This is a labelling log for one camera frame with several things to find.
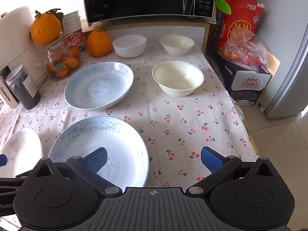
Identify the grey refrigerator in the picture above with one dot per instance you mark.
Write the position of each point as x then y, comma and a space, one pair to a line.
288, 53

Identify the plastic bag of oranges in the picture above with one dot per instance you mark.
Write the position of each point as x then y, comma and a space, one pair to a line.
240, 50

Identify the small clear glass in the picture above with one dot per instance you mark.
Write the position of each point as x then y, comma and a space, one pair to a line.
38, 65

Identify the dark labelled jar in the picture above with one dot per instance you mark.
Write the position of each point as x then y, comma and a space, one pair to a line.
24, 89

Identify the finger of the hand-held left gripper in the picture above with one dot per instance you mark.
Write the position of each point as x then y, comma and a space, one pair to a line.
3, 160
9, 185

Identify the white paper bowl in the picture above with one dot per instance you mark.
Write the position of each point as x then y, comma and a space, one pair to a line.
71, 14

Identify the large orange with stem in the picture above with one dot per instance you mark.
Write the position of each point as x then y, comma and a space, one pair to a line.
99, 43

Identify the white wooden microwave stand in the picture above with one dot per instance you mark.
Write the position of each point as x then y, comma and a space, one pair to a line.
154, 31

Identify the pile of small mandarins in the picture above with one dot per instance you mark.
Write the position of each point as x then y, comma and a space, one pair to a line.
66, 63

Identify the large orange with leaves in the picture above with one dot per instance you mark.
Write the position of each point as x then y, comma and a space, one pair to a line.
45, 28

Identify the white appliance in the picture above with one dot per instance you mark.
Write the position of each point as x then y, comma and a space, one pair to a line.
16, 41

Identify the red carton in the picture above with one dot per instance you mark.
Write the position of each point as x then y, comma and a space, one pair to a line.
240, 12

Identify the red printed paper cup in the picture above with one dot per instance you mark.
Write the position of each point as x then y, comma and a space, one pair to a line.
75, 41

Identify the blue patterned plate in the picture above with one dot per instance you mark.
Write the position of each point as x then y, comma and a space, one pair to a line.
125, 149
96, 89

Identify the white remote control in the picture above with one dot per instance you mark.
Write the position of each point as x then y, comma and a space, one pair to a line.
8, 96

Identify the white floral plate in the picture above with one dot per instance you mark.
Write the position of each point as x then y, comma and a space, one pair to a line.
24, 154

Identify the large cream bowl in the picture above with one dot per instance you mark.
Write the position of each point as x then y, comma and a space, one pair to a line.
178, 79

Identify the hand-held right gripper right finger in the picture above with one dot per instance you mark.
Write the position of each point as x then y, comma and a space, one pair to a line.
211, 161

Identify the clear glass jar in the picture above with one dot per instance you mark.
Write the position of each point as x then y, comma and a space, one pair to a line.
54, 53

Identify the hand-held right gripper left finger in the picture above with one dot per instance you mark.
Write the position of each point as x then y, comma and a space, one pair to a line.
97, 161

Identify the small cream bowl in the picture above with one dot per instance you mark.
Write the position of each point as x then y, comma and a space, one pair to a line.
176, 48

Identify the blue and white carton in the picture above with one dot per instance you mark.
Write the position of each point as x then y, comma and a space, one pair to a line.
250, 81

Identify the cherry print tablecloth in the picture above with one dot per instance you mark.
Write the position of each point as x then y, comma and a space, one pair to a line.
168, 125

